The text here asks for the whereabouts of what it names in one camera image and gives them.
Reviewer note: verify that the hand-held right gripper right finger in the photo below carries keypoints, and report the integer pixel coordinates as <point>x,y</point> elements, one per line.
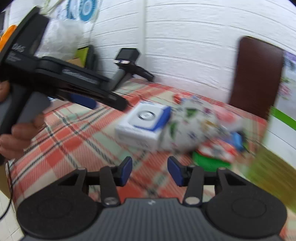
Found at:
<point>174,171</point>

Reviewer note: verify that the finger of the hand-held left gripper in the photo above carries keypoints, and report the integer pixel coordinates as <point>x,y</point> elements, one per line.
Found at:
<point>81,77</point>
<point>84,100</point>

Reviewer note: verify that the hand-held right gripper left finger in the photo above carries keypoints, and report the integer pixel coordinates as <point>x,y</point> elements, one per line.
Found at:
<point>126,171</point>

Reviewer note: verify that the green-edged printed box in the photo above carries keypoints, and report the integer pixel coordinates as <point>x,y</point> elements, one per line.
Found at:
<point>268,162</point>

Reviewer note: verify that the person's left hand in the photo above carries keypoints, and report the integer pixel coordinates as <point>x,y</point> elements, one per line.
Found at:
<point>22,136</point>

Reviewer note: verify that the green and black item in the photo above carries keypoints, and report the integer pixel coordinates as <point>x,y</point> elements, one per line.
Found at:
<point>86,56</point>

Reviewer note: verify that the orange item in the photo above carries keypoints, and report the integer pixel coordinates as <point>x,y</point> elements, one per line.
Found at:
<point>5,37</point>

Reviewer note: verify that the green container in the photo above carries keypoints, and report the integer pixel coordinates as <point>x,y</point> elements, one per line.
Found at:
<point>208,163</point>

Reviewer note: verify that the plaid tablecloth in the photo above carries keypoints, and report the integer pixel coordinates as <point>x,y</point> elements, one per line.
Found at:
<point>76,141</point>

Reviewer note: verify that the clear plastic bag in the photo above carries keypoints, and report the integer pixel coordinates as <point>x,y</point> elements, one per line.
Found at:
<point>60,38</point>

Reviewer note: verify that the black device on stand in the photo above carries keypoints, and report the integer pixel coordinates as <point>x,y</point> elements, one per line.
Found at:
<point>126,62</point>

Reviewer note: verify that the white and blue box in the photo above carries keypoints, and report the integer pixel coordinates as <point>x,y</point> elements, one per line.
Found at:
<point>143,126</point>

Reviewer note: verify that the white floral printed pouch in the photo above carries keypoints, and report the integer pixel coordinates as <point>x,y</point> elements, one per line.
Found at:
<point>192,125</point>

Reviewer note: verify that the red and white packet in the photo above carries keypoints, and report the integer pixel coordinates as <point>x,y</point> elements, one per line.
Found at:
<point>219,148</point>

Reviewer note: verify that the blue and white printed bag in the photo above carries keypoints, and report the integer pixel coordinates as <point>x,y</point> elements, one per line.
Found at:
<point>81,10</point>

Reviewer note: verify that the small blue item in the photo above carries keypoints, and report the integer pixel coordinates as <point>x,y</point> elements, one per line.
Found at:
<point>238,140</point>

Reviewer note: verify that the small red packet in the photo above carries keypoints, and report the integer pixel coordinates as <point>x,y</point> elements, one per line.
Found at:
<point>181,97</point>

